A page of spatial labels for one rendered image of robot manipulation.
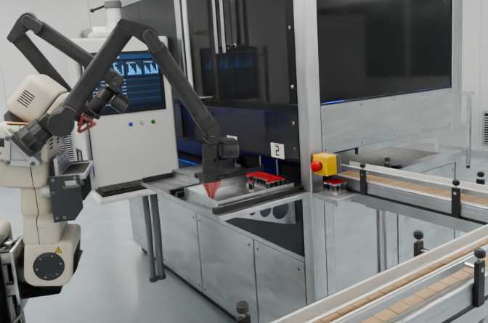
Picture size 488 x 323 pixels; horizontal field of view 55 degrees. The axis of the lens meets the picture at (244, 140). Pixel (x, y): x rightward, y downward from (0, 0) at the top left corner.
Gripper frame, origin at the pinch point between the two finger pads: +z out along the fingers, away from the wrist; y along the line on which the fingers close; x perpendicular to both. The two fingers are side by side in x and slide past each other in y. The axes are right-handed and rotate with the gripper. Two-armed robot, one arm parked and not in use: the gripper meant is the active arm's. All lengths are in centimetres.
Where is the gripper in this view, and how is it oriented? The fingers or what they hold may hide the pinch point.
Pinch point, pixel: (210, 198)
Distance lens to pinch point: 167.7
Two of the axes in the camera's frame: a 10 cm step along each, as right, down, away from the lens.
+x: -5.6, -1.0, 8.2
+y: 8.3, -0.7, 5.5
